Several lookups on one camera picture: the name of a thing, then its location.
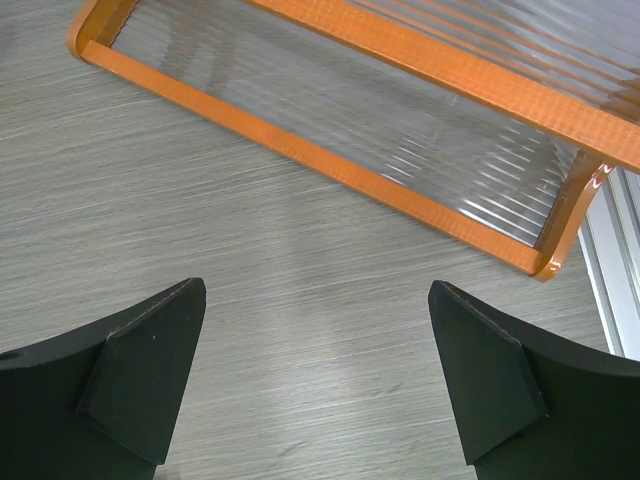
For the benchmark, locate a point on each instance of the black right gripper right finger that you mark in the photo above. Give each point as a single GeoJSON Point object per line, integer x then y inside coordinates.
{"type": "Point", "coordinates": [530, 404]}

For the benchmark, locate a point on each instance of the orange wooden shelf rack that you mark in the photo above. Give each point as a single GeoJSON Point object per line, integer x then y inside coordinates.
{"type": "Point", "coordinates": [494, 122]}

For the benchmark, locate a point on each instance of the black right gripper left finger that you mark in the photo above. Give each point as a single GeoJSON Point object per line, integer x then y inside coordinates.
{"type": "Point", "coordinates": [101, 401]}

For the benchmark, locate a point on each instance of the aluminium frame rail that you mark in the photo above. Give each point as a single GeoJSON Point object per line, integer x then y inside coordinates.
{"type": "Point", "coordinates": [609, 239]}

